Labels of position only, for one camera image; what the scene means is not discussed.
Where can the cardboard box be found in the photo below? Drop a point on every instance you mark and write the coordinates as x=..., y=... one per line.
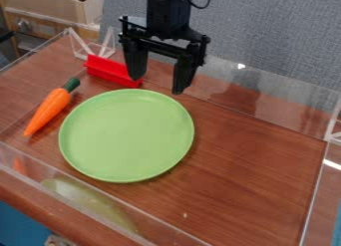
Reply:
x=80, y=11

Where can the green round plate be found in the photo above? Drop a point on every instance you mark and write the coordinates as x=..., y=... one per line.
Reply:
x=126, y=135

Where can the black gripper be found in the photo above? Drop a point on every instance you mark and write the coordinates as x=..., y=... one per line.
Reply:
x=164, y=33

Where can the orange toy carrot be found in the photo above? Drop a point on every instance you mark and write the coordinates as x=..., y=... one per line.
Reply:
x=53, y=105

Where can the clear acrylic tray wall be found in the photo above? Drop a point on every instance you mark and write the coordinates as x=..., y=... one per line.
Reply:
x=258, y=185

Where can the red plastic block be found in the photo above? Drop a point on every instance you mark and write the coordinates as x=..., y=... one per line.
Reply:
x=112, y=71

